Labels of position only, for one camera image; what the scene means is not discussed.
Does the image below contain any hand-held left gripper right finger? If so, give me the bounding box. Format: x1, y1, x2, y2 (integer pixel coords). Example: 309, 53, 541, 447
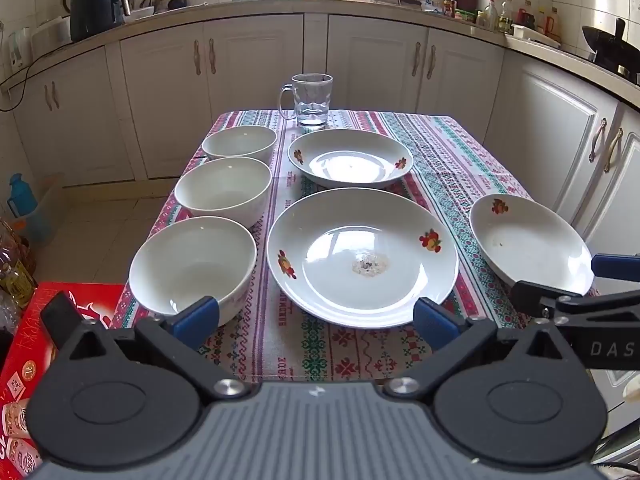
382, 297, 588, 403

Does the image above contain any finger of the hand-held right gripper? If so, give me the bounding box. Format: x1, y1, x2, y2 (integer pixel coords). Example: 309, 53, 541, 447
510, 280, 640, 331
591, 254, 640, 282

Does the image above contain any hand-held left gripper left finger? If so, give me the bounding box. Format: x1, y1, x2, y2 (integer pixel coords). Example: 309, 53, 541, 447
40, 291, 251, 403

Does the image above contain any white ceramic bowl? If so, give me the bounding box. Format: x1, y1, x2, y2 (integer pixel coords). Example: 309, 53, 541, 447
174, 156, 273, 229
128, 216, 258, 328
201, 125, 278, 166

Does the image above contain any white floral deep plate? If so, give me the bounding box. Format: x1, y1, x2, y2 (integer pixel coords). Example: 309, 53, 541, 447
287, 128, 415, 190
469, 193, 596, 297

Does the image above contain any large white floral plate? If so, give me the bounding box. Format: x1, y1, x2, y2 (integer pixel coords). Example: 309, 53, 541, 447
266, 187, 460, 330

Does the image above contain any red green patterned tablecloth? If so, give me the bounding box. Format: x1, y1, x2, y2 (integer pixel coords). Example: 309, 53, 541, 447
109, 109, 601, 386

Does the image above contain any cooking oil bottle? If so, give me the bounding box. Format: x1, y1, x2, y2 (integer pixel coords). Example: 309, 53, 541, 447
0, 245, 38, 311

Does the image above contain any red cardboard box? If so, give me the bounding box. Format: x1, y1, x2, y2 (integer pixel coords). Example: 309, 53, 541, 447
0, 282, 126, 478

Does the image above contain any blue thermos jug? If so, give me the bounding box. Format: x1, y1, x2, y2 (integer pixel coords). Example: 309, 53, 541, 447
7, 173, 38, 218

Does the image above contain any black wok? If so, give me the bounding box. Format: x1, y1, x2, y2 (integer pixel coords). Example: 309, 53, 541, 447
581, 17, 640, 85

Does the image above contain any clear glass mug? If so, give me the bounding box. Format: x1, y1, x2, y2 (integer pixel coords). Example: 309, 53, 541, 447
277, 73, 334, 127

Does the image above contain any white plastic tray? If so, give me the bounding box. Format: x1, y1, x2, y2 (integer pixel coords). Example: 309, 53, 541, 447
512, 24, 562, 50

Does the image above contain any white electric kettle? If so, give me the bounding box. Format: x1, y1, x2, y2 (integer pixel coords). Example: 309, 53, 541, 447
7, 27, 33, 70

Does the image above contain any kitchen countertop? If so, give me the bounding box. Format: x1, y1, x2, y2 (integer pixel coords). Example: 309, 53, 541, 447
0, 0, 640, 96

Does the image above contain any black air fryer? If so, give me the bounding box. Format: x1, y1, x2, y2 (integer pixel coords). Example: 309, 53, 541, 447
69, 0, 126, 43

